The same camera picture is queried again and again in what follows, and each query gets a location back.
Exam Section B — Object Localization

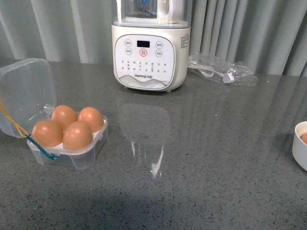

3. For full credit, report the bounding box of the brown egg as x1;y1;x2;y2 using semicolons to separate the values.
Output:
78;107;104;133
51;105;78;131
301;133;307;144
62;121;93;150
32;119;63;147

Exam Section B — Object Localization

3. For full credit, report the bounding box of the clear plastic egg box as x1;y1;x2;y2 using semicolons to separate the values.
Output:
0;58;108;170

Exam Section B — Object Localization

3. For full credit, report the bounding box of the white bowl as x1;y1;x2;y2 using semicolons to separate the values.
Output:
292;121;307;171

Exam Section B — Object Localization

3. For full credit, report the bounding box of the brown egg in bowl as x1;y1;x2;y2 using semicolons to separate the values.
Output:
301;133;307;144

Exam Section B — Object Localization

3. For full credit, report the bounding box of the blue rubber band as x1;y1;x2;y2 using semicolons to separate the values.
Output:
26;135;58;160

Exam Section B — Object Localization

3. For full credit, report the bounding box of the white Joyoung blender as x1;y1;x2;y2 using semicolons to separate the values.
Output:
112;0;192;92

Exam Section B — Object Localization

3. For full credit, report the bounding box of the clear plastic bag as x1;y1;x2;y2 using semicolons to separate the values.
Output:
188;53;258;87

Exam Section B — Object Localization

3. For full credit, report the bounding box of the white power cable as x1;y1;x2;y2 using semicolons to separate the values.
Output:
188;61;235;84

